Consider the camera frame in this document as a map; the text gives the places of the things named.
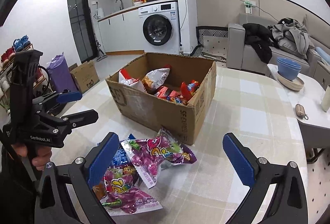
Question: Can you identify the beige plate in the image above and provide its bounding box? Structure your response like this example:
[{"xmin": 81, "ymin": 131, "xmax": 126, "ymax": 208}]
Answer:
[{"xmin": 277, "ymin": 73, "xmax": 304, "ymax": 92}]

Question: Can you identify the black glass door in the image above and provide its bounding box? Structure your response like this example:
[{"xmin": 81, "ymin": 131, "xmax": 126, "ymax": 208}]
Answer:
[{"xmin": 67, "ymin": 0, "xmax": 98, "ymax": 63}]

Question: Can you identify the red oreo cookie packet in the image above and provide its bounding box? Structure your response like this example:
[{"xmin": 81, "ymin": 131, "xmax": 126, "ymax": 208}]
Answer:
[{"xmin": 180, "ymin": 80, "xmax": 200, "ymax": 102}]

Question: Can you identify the blue bowl stack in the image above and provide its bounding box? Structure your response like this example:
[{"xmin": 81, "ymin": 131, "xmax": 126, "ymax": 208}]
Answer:
[{"xmin": 277, "ymin": 57, "xmax": 302, "ymax": 81}]

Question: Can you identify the white red bag in box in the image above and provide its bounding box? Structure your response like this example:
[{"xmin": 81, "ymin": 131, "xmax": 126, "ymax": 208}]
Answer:
[{"xmin": 119, "ymin": 69, "xmax": 146, "ymax": 92}]

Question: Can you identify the blue cookie packet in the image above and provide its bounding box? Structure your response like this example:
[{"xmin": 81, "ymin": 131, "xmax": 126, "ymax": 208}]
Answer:
[{"xmin": 108, "ymin": 141, "xmax": 134, "ymax": 169}]

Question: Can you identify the grey hoodie pile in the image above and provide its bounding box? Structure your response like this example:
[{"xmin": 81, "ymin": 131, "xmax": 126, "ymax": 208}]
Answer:
[{"xmin": 269, "ymin": 18, "xmax": 315, "ymax": 60}]

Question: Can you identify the black jacket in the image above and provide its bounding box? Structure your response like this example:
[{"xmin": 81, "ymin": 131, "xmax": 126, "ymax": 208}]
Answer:
[{"xmin": 243, "ymin": 23, "xmax": 272, "ymax": 64}]

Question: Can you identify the light blue pillow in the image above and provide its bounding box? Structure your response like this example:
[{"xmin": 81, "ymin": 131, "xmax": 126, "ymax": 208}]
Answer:
[{"xmin": 316, "ymin": 47, "xmax": 330, "ymax": 65}]

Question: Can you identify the purple candy bag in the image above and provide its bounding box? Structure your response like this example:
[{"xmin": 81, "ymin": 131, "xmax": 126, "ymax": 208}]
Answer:
[
  {"xmin": 100, "ymin": 165, "xmax": 162, "ymax": 217},
  {"xmin": 120, "ymin": 127, "xmax": 197, "ymax": 189}
]

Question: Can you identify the person's left hand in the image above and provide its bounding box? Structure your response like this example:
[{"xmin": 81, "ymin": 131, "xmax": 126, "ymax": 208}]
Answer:
[{"xmin": 10, "ymin": 142, "xmax": 53, "ymax": 171}]

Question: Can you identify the small cardboard box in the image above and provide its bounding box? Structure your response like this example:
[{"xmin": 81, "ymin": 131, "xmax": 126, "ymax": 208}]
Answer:
[{"xmin": 70, "ymin": 61, "xmax": 100, "ymax": 93}]

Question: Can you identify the red white snack bag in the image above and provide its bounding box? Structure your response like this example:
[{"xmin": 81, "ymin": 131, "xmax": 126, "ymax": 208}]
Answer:
[{"xmin": 141, "ymin": 65, "xmax": 171, "ymax": 93}]

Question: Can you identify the white washing machine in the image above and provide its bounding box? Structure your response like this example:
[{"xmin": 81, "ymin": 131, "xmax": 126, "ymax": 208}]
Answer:
[{"xmin": 138, "ymin": 1, "xmax": 180, "ymax": 54}]

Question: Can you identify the white cup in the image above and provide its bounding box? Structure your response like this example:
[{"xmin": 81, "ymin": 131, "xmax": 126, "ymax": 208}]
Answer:
[{"xmin": 321, "ymin": 85, "xmax": 330, "ymax": 112}]

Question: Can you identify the brown cardboard box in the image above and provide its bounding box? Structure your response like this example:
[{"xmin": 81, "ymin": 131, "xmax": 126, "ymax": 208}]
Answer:
[{"xmin": 106, "ymin": 53, "xmax": 217, "ymax": 145}]

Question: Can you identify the grey sofa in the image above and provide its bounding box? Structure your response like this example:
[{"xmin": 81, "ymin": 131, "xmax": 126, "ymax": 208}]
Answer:
[{"xmin": 226, "ymin": 13, "xmax": 330, "ymax": 91}]

